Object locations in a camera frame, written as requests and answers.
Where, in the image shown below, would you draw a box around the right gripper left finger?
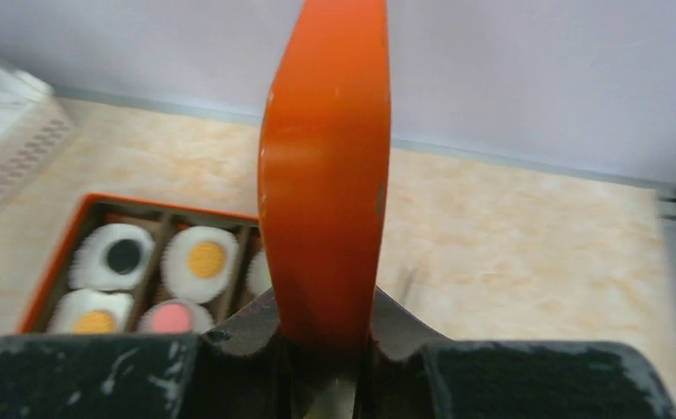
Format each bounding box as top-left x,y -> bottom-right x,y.
0,292 -> 279,418

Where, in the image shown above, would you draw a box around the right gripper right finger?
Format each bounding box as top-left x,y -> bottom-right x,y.
369,291 -> 676,418

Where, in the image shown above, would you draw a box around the orange cookie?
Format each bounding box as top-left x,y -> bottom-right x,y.
187,241 -> 227,279
71,310 -> 117,334

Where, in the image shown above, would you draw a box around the orange cookie box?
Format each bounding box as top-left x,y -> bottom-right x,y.
19,194 -> 262,333

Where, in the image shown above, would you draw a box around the black cookie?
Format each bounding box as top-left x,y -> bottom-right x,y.
106,238 -> 142,275

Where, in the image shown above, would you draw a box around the orange box lid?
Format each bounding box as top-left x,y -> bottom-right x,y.
258,1 -> 391,353

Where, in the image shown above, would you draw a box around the metal tongs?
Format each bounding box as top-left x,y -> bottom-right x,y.
398,265 -> 426,310

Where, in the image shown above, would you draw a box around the paper cup front middle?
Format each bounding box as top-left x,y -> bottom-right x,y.
135,299 -> 215,334

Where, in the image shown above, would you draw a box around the paper cup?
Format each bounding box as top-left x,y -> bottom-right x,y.
46,289 -> 133,334
68,223 -> 154,292
161,226 -> 238,304
246,250 -> 272,297
135,299 -> 215,334

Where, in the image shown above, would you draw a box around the paper cup back right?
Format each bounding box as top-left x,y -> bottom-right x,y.
246,250 -> 272,297

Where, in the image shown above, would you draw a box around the paper cup back middle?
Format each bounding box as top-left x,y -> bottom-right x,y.
161,226 -> 238,304

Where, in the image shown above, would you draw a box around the paper cup front left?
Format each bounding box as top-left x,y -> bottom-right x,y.
46,289 -> 133,334

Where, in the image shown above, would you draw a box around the paper cup back left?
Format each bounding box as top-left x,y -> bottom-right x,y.
68,223 -> 154,292

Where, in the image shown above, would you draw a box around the white plastic basket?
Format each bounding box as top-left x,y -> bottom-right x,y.
0,59 -> 76,209

